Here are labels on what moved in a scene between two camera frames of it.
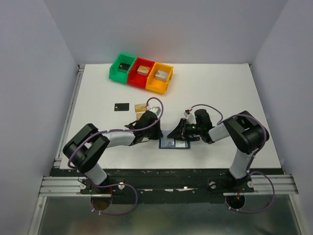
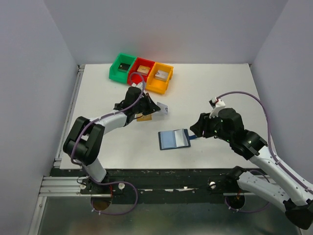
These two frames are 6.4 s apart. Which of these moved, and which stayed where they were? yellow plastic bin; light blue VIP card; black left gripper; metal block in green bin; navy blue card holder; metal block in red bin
Moved: light blue VIP card; black left gripper
Stayed: navy blue card holder; metal block in green bin; metal block in red bin; yellow plastic bin
